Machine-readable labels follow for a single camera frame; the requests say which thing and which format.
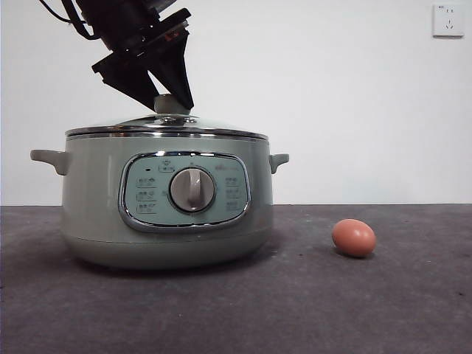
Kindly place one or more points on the pale green electric cooking pot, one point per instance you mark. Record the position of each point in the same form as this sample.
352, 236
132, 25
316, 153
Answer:
92, 199

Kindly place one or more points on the glass pot lid green knob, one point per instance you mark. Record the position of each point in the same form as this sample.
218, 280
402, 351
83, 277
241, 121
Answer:
169, 123

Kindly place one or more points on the brown egg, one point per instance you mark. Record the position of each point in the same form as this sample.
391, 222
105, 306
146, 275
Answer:
354, 237

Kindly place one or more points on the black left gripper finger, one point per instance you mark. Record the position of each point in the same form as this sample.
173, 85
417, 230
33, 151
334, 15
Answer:
178, 70
127, 79

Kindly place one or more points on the white wall socket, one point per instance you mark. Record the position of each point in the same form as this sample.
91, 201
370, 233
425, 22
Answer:
448, 21

